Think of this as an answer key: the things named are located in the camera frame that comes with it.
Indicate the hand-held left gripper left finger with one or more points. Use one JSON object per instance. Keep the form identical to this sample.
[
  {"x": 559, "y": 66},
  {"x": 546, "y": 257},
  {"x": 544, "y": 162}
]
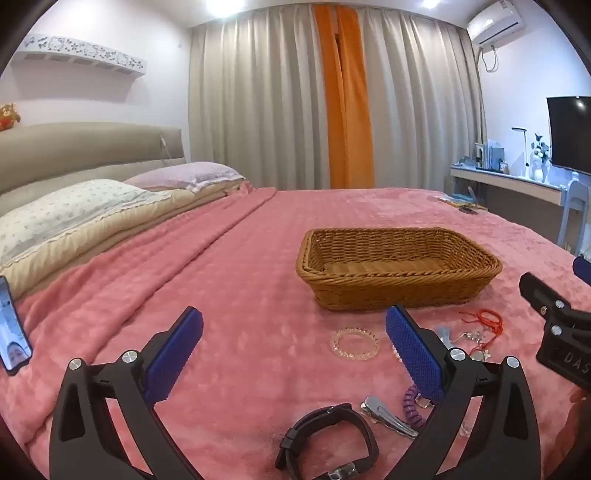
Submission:
[{"x": 178, "y": 355}]

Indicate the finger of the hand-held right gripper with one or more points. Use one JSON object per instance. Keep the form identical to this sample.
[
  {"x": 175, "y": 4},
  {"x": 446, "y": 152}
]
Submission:
[
  {"x": 542, "y": 295},
  {"x": 582, "y": 267}
]

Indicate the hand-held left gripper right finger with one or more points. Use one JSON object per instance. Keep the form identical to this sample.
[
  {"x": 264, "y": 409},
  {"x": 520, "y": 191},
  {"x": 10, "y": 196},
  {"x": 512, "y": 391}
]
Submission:
[{"x": 415, "y": 350}]

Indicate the clear plastic hair clip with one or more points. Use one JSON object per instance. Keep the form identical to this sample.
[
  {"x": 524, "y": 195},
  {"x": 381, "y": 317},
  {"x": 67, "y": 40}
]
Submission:
[{"x": 444, "y": 336}]

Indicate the silver metal hair clip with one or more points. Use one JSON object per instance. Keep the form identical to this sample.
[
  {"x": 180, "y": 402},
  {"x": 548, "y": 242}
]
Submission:
[{"x": 390, "y": 417}]

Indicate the brown wicker basket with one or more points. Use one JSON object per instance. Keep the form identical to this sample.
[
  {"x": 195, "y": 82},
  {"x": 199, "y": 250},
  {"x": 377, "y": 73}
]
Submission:
[{"x": 397, "y": 272}]

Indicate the black wrist watch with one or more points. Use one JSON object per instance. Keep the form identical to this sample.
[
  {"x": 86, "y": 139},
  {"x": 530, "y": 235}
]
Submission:
[{"x": 318, "y": 415}]

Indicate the white chair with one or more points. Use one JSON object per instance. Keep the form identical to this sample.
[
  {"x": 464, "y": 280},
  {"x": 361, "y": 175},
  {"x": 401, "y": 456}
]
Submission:
[{"x": 575, "y": 198}]

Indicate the pink fleece blanket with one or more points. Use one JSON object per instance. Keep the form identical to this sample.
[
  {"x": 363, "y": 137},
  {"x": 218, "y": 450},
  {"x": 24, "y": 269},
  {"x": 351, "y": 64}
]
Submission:
[{"x": 240, "y": 286}]

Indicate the white desk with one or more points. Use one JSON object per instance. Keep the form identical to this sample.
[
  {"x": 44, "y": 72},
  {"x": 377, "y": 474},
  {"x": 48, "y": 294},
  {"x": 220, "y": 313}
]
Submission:
[{"x": 512, "y": 184}]

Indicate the small black tool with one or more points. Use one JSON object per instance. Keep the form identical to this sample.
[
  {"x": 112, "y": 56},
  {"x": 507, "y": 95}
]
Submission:
[{"x": 470, "y": 210}]

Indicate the white vase with plant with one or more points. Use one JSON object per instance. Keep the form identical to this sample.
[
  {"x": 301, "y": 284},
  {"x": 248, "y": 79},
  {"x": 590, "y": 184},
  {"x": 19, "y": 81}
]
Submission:
[{"x": 539, "y": 159}]

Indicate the white desk lamp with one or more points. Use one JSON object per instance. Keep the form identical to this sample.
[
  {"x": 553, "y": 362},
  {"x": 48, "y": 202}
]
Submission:
[{"x": 525, "y": 152}]

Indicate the colourful flat packet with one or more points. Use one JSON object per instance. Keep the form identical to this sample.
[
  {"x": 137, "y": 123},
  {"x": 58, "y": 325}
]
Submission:
[{"x": 455, "y": 199}]

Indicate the black television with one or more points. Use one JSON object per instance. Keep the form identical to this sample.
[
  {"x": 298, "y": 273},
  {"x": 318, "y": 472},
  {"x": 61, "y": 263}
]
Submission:
[{"x": 570, "y": 134}]

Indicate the beige folded duvet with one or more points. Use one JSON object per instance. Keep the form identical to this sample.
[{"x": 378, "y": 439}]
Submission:
[{"x": 92, "y": 249}]

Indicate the row of books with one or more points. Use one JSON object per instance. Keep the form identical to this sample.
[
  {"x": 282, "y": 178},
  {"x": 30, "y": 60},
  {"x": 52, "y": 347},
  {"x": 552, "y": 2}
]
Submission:
[{"x": 494, "y": 154}]

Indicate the black smartphone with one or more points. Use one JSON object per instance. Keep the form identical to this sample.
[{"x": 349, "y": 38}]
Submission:
[{"x": 14, "y": 332}]

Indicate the white floral pillow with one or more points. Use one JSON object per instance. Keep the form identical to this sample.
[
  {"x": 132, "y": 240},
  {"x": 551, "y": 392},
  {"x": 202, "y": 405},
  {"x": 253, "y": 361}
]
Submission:
[{"x": 78, "y": 207}]

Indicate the purple pillow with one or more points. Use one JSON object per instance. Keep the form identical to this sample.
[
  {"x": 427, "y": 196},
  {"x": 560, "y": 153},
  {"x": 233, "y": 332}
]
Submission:
[{"x": 189, "y": 173}]

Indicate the beige padded headboard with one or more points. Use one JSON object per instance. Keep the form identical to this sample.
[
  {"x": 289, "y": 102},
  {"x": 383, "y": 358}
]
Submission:
[{"x": 92, "y": 147}]

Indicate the grey curtain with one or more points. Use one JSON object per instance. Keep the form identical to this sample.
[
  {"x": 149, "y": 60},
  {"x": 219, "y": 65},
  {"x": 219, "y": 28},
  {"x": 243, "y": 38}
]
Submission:
[
  {"x": 415, "y": 101},
  {"x": 258, "y": 101}
]

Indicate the orange curtain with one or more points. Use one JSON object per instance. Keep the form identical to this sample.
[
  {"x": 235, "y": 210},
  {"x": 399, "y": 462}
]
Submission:
[{"x": 346, "y": 115}]

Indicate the white air conditioner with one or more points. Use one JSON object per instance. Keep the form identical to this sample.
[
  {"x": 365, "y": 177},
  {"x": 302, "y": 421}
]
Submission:
[{"x": 496, "y": 21}]

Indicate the orange plush toy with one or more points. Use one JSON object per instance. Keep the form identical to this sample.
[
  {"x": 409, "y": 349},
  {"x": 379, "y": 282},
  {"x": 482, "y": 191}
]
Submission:
[{"x": 8, "y": 116}]

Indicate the white decorated wall shelf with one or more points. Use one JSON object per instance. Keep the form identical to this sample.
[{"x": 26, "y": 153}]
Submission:
[{"x": 83, "y": 55}]

